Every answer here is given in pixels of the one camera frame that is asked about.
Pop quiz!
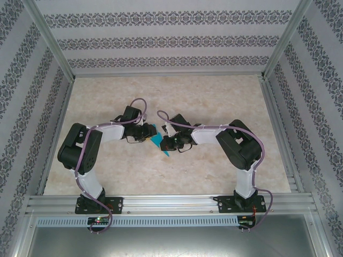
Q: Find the left circuit board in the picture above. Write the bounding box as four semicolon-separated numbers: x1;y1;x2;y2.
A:
88;217;111;225

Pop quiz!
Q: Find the aluminium side rail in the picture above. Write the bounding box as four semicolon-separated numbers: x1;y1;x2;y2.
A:
36;79;75;195
260;78;305;193

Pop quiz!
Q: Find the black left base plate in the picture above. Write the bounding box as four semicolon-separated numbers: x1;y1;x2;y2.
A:
74;196;125;215

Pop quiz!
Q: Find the aluminium frame post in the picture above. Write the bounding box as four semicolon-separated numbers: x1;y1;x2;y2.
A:
25;0;76;81
260;0;314;80

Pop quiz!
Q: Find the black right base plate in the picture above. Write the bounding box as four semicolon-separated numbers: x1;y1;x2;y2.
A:
218;195;267;214

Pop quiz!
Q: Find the aluminium mounting rail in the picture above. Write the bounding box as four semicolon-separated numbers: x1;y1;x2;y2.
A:
25;192;320;215

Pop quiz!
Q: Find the slotted grey cable duct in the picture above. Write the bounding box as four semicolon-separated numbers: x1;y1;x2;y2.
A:
36;216;240;227

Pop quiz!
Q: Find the blue paper sheet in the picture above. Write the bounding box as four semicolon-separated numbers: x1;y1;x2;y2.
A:
149;123;173;159

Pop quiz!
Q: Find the grey metal sheet panel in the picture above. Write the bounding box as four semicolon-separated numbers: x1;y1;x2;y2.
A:
8;211;336;257

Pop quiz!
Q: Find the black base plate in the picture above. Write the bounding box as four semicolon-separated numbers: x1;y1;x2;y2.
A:
74;196;125;215
218;195;267;214

